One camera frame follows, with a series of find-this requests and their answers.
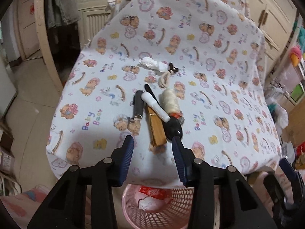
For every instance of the cream panelled cabinet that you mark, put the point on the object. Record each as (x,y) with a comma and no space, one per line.
(93,16)

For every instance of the bear print table cloth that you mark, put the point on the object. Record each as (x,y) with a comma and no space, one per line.
(216,66)

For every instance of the red wrapper in basket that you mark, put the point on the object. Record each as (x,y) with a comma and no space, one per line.
(159,194)

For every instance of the curved wooden frame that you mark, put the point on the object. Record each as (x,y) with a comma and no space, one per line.
(41,29)

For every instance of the white tissue in basket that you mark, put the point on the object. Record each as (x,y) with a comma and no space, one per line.
(149,204)

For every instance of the wooden rectangular block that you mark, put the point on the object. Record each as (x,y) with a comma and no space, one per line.
(156,127)

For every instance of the grey hanging jeans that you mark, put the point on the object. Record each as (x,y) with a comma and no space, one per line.
(61,12)

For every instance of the white paper roll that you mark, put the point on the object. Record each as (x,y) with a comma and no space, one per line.
(152,103)

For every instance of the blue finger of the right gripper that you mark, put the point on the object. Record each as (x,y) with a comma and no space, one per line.
(289,171)

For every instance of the pink plastic trash basket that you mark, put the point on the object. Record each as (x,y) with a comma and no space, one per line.
(176,214)

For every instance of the cream thread spool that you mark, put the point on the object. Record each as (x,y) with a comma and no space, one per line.
(171,106)

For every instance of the crumpled white tissue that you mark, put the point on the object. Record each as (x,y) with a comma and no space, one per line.
(153,64)

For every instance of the cream wardrobe with handles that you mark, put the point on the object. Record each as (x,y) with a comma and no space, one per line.
(275,18)

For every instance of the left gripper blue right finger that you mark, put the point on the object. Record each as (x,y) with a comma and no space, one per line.
(183,159)

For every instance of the dark grey cylindrical tube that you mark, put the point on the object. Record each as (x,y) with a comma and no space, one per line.
(138,105)

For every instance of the black plastic spoon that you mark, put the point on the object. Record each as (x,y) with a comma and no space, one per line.
(172,127)

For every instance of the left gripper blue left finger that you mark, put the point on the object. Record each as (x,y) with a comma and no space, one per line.
(121,158)

